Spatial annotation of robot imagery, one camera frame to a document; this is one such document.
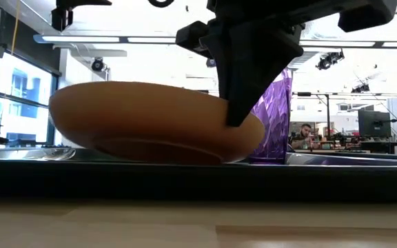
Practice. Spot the person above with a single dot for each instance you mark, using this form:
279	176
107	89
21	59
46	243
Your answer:
305	132

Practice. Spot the orange plate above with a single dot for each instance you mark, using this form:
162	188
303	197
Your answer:
133	117

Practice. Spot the black overhead camera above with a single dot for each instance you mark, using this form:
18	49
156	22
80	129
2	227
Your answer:
210	63

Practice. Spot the black computer monitor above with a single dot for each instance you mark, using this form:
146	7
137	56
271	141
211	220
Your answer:
374	124

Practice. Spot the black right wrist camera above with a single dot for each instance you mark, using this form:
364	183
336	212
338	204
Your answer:
191	36

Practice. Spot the black plastic tray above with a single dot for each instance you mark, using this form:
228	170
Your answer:
198	182

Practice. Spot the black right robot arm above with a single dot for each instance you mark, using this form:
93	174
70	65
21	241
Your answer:
367	15

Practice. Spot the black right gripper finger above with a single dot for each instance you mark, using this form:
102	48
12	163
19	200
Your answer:
253	75

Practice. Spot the purple faceted plastic cup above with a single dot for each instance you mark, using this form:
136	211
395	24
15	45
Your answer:
274	113

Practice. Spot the black frame workstation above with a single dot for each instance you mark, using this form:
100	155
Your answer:
310	93

